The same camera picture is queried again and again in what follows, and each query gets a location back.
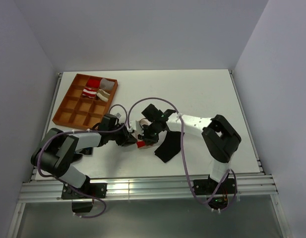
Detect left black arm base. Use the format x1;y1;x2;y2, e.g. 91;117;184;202
61;182;107;217

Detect beige red sock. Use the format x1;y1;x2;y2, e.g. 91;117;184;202
132;118;152;149

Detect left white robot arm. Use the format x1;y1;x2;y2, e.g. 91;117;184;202
31;114;137;198

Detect orange compartment tray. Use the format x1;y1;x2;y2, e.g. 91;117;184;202
52;73;118;130

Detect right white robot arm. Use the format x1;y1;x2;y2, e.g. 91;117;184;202
138;104;242;193

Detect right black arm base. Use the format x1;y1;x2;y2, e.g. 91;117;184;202
193;178;238;211

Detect grey rolled sock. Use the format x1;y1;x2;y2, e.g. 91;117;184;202
100;78;115;91

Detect red white striped sock roll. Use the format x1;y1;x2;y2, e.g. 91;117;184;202
82;87;97;99

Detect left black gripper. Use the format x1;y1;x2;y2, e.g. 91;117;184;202
108;123;137;146

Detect beige white rolled sock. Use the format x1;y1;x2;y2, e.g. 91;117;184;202
96;89;110;102

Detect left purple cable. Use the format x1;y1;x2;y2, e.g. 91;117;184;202
36;104;130;219

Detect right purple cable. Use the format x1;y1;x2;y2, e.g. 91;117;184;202
127;97;239;211

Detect purple cable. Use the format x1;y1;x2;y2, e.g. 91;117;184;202
127;97;239;211
36;104;130;219

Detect red rolled sock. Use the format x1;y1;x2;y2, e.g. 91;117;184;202
86;76;102;88

